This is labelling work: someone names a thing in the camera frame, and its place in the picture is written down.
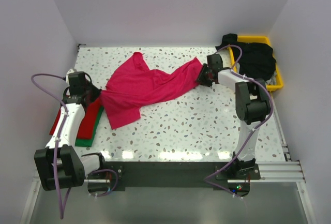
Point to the black t shirt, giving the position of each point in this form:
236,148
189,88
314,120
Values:
255,57

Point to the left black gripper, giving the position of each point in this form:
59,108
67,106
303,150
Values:
96,91

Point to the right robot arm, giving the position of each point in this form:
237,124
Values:
253,108

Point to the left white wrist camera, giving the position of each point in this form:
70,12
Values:
70,71

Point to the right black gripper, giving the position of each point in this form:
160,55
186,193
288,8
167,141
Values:
200,78

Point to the red folded t shirt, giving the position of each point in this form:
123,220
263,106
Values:
88,120

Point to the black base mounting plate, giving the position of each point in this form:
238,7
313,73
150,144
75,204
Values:
117,176

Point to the pink t shirt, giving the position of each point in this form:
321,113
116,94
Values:
133,85

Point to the grey t shirt in bin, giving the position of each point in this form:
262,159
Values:
273,79

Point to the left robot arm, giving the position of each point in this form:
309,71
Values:
58,164

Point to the green folded t shirt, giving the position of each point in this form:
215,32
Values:
89,142

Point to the aluminium frame rail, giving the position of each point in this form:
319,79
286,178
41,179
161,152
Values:
287,171

